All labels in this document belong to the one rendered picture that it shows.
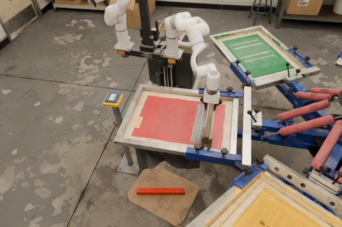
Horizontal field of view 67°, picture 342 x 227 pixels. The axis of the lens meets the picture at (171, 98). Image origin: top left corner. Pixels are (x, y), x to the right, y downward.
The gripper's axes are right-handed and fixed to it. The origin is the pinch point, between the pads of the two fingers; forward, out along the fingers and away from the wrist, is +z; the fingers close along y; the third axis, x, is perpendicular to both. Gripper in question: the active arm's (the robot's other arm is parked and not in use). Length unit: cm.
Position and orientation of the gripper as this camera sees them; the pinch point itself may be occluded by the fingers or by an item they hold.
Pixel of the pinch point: (210, 107)
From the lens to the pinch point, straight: 172.6
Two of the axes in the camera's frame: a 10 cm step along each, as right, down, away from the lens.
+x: -2.3, 6.9, -6.8
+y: -9.7, -1.4, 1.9
